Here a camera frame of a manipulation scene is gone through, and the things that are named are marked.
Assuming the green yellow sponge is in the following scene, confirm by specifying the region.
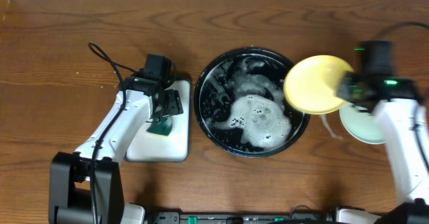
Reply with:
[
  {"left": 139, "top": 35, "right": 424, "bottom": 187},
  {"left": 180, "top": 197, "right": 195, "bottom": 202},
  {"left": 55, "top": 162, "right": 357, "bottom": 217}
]
[{"left": 146, "top": 116, "right": 173, "bottom": 136}]

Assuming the green plate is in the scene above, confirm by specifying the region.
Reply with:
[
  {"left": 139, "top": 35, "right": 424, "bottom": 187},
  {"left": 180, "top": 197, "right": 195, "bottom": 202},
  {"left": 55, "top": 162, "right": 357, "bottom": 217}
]
[{"left": 339, "top": 105, "right": 385, "bottom": 145}]

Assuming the yellow plate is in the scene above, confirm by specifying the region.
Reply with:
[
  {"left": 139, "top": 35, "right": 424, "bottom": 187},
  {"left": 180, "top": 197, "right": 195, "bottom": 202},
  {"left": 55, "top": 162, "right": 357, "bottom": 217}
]
[{"left": 283, "top": 55, "right": 354, "bottom": 115}]

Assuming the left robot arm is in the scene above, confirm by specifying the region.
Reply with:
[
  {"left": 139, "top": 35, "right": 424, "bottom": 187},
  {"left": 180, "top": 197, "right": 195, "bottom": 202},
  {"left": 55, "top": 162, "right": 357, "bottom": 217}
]
[{"left": 48, "top": 77, "right": 191, "bottom": 223}]

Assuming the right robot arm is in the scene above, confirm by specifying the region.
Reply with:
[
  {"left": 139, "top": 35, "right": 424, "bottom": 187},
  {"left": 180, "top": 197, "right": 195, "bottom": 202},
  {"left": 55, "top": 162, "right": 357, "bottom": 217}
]
[{"left": 336, "top": 72, "right": 428, "bottom": 223}]

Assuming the black rectangular soap tray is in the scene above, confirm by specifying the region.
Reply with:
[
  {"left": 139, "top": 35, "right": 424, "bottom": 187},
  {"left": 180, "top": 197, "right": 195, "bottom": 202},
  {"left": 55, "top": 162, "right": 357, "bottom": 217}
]
[{"left": 125, "top": 77, "right": 191, "bottom": 162}]

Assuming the black round tray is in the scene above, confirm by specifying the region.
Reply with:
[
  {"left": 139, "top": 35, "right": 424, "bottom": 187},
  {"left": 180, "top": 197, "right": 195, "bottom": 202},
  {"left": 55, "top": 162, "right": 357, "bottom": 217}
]
[{"left": 194, "top": 47, "right": 310, "bottom": 158}]

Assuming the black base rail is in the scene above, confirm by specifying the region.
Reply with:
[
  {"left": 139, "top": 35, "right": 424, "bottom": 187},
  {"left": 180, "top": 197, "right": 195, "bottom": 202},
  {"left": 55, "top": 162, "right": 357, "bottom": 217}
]
[{"left": 147, "top": 205, "right": 379, "bottom": 224}]

